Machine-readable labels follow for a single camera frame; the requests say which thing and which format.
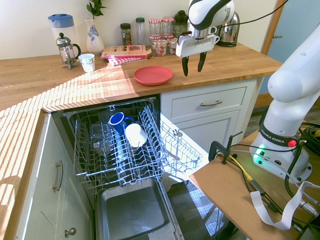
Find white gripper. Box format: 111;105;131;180
175;31;217;77

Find red plastic plate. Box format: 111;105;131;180
133;65;174;87

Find built-in dishwasher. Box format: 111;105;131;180
41;94;186;240

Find small jam jar red label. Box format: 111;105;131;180
151;39;168;57
166;37;180;55

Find white ceramic cup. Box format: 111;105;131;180
208;34;221;46

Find dark glass storage jar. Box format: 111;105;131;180
173;10;189;39

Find glass jar red checked lid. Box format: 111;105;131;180
161;17;175;36
148;18;162;38

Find stainless steel kettle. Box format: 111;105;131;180
215;10;241;48

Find white cabinet with drawer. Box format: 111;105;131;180
159;76;265;192

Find clear bottle green lid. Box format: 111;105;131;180
135;17;147;46

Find red checked book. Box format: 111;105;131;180
106;55;151;67

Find spice jar dark lid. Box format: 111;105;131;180
120;23;132;47

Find black screw clamp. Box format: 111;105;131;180
208;131;244;165

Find white mug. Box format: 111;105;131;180
124;122;149;148

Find blue mug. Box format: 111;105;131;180
107;112;136;137

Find white vase blue flowers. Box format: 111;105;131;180
84;17;105;54

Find white paper cup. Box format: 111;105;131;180
78;53;96;74

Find green plant stems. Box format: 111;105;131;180
86;0;109;20

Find clear glass container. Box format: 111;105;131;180
89;122;113;141

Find glass French press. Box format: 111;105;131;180
55;32;82;70

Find clear pitcher blue lid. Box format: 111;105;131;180
47;13;76;52

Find round metal cabinet knob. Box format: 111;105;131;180
63;227;77;239

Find metal drawer handle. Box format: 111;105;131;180
200;100;223;107

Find black overhead cable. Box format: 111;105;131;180
216;0;288;31

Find blue door wooden frame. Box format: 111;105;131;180
257;0;320;109

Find yellow cable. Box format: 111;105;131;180
228;153;254;182

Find wire dishwasher rack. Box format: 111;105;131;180
72;99;170;195

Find black cable bundle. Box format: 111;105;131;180
296;121;320;154

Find white flat ribbon cable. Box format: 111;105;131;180
250;180;320;231

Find metal bar cabinet handle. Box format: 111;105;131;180
52;160;64;192

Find white cabinet with bar handle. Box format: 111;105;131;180
14;112;94;240

